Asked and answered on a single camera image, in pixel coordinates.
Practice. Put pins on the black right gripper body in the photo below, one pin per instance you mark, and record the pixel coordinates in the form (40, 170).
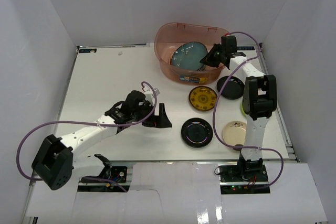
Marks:
(223, 52)

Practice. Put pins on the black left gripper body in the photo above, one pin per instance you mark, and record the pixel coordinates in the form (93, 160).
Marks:
(153, 118)

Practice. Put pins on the dark teal ceramic plate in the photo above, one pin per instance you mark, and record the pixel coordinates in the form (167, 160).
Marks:
(188, 56)

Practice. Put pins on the black glossy plate front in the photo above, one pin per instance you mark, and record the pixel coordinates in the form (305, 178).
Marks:
(196, 133)

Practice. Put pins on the yellow patterned black plate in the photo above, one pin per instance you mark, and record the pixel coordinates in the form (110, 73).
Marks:
(202, 98)

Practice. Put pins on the beige ceramic plate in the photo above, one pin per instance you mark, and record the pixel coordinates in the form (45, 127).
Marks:
(234, 132)

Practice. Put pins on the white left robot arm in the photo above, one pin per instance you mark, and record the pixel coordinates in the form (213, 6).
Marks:
(60, 157)

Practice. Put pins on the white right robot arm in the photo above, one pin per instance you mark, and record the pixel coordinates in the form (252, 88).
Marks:
(259, 101)

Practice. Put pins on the translucent pink plastic bin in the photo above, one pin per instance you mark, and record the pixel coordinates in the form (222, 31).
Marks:
(171, 36)

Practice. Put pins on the right blue corner label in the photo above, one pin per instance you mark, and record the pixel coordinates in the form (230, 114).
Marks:
(245, 48)

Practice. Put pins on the blue corner label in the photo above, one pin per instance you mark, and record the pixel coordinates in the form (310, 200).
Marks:
(87, 50)
(245, 48)

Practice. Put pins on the black plate rear right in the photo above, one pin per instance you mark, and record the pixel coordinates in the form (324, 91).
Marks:
(234, 89)

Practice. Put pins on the lime green plate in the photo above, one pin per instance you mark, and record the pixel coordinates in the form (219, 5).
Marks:
(242, 109)

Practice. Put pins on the left blue corner label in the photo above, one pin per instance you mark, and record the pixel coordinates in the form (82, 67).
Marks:
(87, 50)

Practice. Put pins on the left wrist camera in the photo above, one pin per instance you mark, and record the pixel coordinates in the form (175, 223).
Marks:
(149, 94)

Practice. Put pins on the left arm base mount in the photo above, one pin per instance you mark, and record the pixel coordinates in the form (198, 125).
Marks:
(117, 174)

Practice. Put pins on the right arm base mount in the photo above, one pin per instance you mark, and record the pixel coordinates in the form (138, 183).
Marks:
(231, 175)

